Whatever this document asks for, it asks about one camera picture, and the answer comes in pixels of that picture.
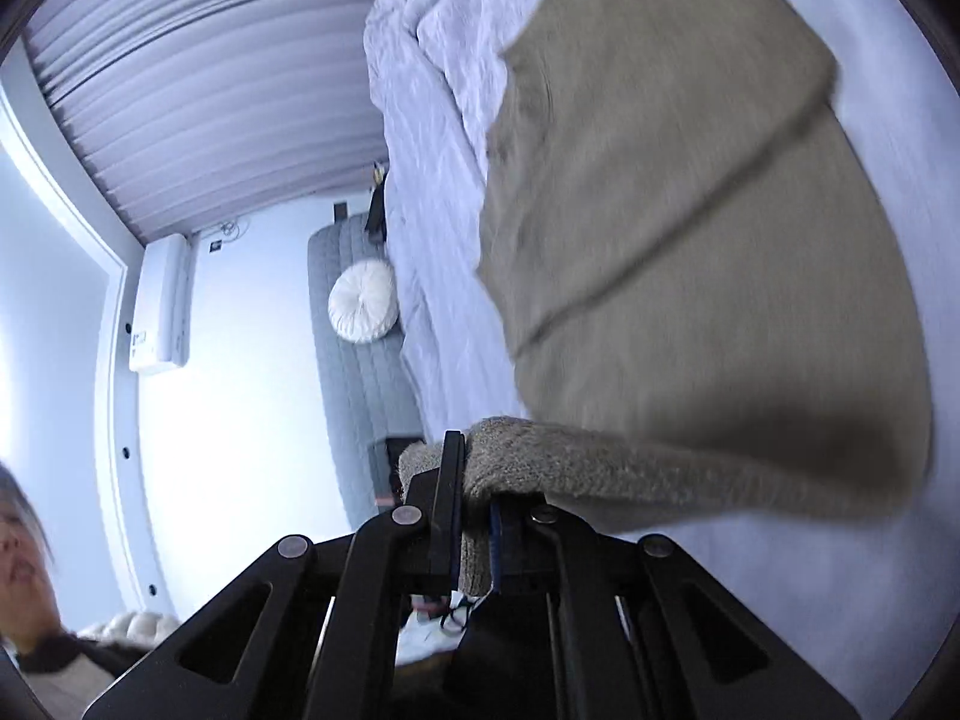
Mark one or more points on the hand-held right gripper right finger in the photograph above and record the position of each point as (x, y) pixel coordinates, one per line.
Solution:
(496, 547)

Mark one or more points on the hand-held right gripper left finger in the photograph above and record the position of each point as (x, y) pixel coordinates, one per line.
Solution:
(446, 525)

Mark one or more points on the olive knit sweater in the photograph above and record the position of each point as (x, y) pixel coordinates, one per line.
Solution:
(675, 240)

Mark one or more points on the grey quilted sofa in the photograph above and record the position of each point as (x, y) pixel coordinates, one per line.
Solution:
(360, 405)

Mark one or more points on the white round pleated pillow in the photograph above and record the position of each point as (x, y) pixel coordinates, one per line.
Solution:
(360, 300)

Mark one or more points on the cream chunky knit cushion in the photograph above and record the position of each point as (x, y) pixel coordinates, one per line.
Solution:
(127, 626)

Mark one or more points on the white air conditioner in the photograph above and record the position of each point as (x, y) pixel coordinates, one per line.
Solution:
(161, 307)

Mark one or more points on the person's torso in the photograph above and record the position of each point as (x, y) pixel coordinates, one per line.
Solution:
(60, 679)

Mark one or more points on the lilac plush blanket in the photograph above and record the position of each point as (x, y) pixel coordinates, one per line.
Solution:
(435, 90)

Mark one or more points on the grey pleated curtain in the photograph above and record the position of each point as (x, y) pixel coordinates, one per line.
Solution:
(210, 90)

